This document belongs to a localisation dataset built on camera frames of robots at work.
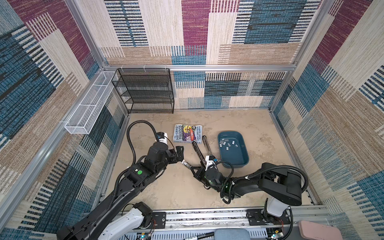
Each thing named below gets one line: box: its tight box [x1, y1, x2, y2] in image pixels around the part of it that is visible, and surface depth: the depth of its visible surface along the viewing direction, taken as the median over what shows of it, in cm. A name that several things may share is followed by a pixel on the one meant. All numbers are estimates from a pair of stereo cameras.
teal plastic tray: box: [217, 130, 249, 169], surface depth 101 cm
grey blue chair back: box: [214, 228, 251, 240], surface depth 69 cm
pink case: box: [298, 220, 344, 240], surface depth 70 cm
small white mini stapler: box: [180, 159, 190, 169], surface depth 87 cm
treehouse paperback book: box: [173, 124, 203, 144], surface depth 107 cm
